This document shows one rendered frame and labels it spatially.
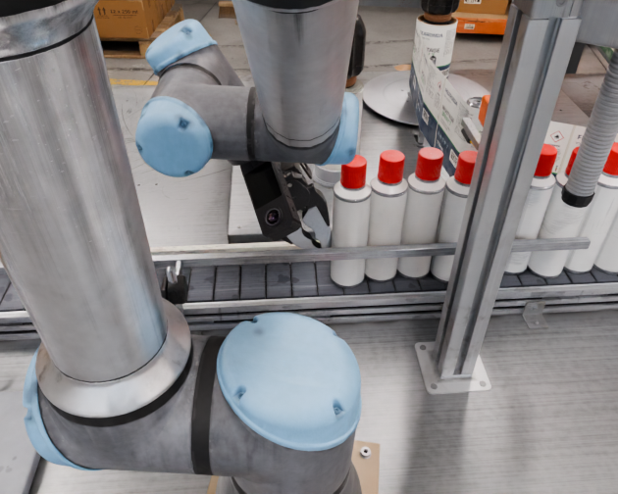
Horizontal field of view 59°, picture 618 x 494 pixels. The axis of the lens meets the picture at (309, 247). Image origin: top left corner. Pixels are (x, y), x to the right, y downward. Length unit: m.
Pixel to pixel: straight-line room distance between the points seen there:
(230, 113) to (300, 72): 0.20
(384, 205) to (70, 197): 0.51
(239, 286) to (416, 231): 0.27
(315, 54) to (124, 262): 0.17
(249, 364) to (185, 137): 0.23
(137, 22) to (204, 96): 3.58
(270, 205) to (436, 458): 0.37
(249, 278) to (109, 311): 0.49
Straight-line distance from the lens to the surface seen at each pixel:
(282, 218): 0.66
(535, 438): 0.78
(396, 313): 0.85
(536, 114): 0.55
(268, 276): 0.84
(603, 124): 0.67
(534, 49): 0.53
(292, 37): 0.32
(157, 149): 0.56
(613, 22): 0.54
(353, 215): 0.73
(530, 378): 0.83
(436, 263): 0.84
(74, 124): 0.29
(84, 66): 0.28
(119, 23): 4.18
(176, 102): 0.56
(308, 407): 0.42
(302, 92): 0.39
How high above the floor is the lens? 1.45
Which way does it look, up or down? 40 degrees down
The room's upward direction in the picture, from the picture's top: straight up
